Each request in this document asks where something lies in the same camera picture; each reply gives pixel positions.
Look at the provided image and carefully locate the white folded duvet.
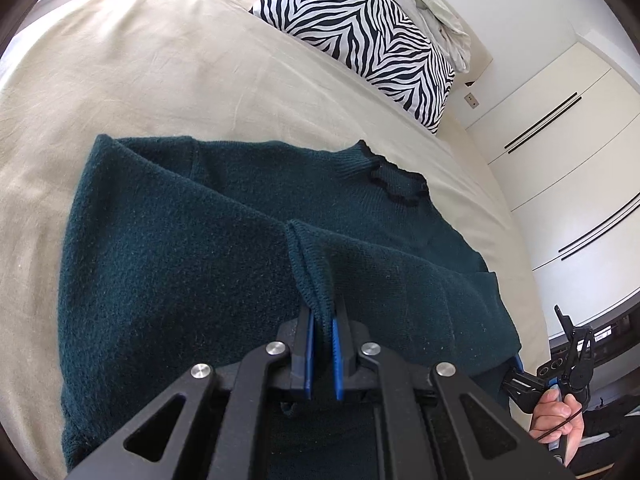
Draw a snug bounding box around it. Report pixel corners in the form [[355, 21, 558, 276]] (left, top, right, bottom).
[[345, 0, 473, 72]]

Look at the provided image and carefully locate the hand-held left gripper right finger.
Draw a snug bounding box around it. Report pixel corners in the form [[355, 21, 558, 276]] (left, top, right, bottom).
[[331, 304, 577, 480]]

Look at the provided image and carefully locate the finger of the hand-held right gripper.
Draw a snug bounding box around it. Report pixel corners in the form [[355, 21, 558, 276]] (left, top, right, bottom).
[[501, 354, 543, 415]]

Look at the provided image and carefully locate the person's right hand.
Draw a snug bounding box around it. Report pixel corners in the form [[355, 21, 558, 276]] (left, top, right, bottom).
[[529, 389, 587, 453]]

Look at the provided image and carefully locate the zebra print pillow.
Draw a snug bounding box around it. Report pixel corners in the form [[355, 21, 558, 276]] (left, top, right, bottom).
[[248, 0, 457, 135]]

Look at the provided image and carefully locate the bed with beige sheet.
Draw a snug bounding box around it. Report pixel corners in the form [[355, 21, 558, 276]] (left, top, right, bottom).
[[0, 0, 551, 480]]

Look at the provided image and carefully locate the thin black cable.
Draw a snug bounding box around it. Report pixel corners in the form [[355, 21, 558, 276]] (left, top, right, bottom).
[[531, 406, 585, 445]]

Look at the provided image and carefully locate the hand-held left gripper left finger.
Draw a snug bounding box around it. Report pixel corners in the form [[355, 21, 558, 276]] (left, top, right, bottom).
[[65, 307, 316, 480]]

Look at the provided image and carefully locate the black wardrobe handle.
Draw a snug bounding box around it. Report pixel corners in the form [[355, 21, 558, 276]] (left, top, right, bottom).
[[509, 97, 583, 154], [561, 210, 640, 261], [559, 200, 640, 253], [504, 92, 578, 150]]

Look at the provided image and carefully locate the dark teal knit sweater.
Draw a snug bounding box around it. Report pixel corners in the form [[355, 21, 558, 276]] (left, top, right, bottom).
[[57, 132, 523, 480]]

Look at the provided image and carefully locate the white wardrobe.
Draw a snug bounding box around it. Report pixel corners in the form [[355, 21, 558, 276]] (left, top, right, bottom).
[[465, 30, 640, 341]]

